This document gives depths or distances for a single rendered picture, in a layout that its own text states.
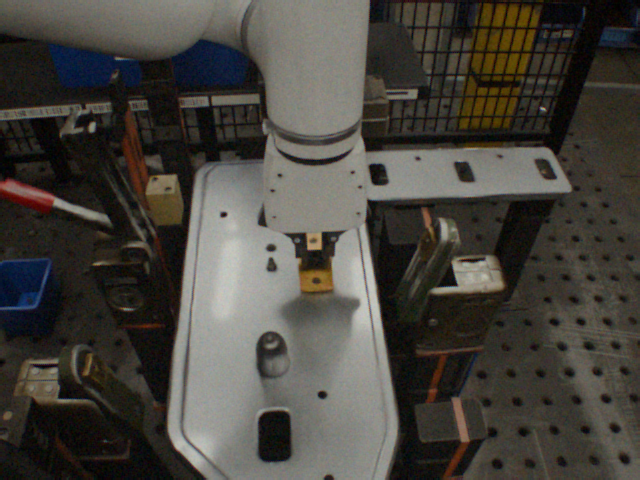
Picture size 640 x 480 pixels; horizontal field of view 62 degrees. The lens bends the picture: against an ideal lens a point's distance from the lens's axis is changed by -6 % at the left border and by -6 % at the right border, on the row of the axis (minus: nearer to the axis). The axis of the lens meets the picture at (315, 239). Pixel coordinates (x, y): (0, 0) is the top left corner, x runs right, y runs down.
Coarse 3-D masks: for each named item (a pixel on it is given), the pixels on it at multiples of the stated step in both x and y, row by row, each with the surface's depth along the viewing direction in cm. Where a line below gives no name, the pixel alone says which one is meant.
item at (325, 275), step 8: (320, 240) 66; (312, 248) 66; (320, 248) 66; (312, 256) 64; (320, 256) 64; (312, 264) 64; (320, 264) 64; (304, 272) 63; (312, 272) 63; (320, 272) 63; (328, 272) 63; (304, 280) 62; (312, 280) 63; (320, 280) 63; (328, 280) 62; (304, 288) 62; (312, 288) 62; (320, 288) 62; (328, 288) 62
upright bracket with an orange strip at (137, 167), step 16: (112, 80) 56; (112, 96) 56; (128, 112) 60; (128, 128) 60; (128, 144) 61; (128, 160) 63; (144, 160) 66; (144, 176) 66; (144, 192) 66; (144, 208) 68; (160, 240) 73; (160, 256) 75; (176, 288) 82; (176, 304) 83
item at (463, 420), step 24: (432, 408) 54; (456, 408) 54; (480, 408) 54; (408, 432) 57; (432, 432) 52; (456, 432) 52; (480, 432) 52; (408, 456) 57; (432, 456) 54; (456, 456) 54
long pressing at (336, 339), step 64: (192, 192) 73; (256, 192) 73; (192, 256) 65; (256, 256) 66; (192, 320) 60; (256, 320) 60; (320, 320) 60; (192, 384) 54; (256, 384) 55; (320, 384) 55; (384, 384) 55; (192, 448) 50; (256, 448) 50; (320, 448) 50; (384, 448) 50
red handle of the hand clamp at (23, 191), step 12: (12, 180) 53; (12, 192) 53; (24, 192) 53; (36, 192) 54; (24, 204) 54; (36, 204) 54; (48, 204) 54; (60, 204) 55; (72, 204) 56; (60, 216) 55; (72, 216) 56; (84, 216) 56; (96, 216) 57; (96, 228) 57; (108, 228) 57; (144, 228) 60
